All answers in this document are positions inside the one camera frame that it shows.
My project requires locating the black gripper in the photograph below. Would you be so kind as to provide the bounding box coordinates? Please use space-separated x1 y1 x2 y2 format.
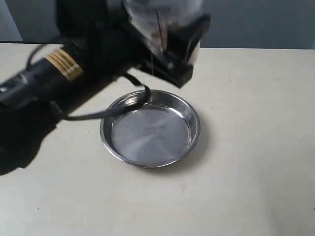
55 0 193 88

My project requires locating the clear plastic shaker bottle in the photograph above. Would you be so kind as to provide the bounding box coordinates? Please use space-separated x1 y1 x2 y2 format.
124 0 203 53

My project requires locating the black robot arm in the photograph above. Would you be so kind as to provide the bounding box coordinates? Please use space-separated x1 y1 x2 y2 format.
0 0 211 175

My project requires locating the round stainless steel tray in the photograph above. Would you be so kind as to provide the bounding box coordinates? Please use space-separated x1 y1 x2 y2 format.
100 89 201 168

